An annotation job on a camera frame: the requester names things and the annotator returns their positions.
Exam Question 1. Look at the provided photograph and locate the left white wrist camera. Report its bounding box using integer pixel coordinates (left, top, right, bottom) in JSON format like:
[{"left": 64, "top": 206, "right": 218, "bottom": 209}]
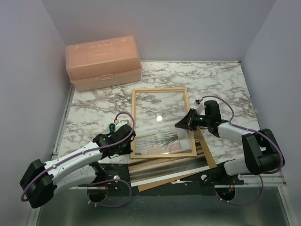
[{"left": 115, "top": 120, "right": 131, "bottom": 126}]

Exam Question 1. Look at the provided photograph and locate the light wooden picture frame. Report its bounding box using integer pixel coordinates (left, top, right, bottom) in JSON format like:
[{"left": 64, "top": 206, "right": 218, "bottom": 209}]
[{"left": 130, "top": 87, "right": 198, "bottom": 160}]

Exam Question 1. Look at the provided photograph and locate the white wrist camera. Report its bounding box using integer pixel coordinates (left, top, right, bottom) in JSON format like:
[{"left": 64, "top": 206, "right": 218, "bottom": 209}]
[
  {"left": 194, "top": 99, "right": 205, "bottom": 114},
  {"left": 115, "top": 120, "right": 131, "bottom": 126}
]

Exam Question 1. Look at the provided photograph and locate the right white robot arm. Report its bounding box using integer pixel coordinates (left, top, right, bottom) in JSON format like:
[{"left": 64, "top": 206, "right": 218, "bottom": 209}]
[{"left": 175, "top": 100, "right": 285, "bottom": 185}]

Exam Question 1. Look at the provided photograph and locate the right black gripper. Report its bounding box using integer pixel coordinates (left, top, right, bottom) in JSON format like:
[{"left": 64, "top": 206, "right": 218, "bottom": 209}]
[{"left": 175, "top": 108, "right": 210, "bottom": 131}]

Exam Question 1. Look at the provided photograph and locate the green handled screwdriver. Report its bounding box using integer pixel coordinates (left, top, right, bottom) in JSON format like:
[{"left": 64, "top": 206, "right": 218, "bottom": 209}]
[{"left": 109, "top": 123, "right": 116, "bottom": 133}]

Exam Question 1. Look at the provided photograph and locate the brown backing board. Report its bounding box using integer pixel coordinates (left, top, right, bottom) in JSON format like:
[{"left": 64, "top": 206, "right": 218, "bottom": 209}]
[{"left": 138, "top": 128, "right": 217, "bottom": 192}]

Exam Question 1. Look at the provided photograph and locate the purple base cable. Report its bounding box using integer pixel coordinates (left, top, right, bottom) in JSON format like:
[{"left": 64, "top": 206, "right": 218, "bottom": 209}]
[
  {"left": 214, "top": 175, "right": 264, "bottom": 206},
  {"left": 87, "top": 180, "right": 133, "bottom": 208}
]

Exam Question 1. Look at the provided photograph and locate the pink translucent plastic box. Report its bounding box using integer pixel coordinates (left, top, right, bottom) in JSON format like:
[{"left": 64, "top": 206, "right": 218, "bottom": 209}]
[{"left": 66, "top": 36, "right": 142, "bottom": 91}]

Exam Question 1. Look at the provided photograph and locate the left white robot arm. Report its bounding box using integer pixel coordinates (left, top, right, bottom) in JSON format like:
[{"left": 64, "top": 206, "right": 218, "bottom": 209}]
[{"left": 20, "top": 124, "right": 135, "bottom": 209}]

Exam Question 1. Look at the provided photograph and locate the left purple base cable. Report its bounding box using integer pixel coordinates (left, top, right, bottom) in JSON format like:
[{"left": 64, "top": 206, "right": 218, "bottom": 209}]
[{"left": 87, "top": 180, "right": 133, "bottom": 208}]

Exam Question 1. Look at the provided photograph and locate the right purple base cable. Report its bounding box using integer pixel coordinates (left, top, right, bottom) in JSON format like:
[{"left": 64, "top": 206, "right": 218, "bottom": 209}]
[{"left": 214, "top": 175, "right": 264, "bottom": 206}]

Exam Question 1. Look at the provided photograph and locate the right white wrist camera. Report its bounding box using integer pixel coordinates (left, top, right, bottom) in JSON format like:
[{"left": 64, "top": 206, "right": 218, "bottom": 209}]
[{"left": 194, "top": 99, "right": 205, "bottom": 114}]

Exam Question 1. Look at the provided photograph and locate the plant photo with backing board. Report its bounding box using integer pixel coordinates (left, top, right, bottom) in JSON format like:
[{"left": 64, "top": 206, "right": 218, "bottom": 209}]
[{"left": 127, "top": 122, "right": 209, "bottom": 186}]

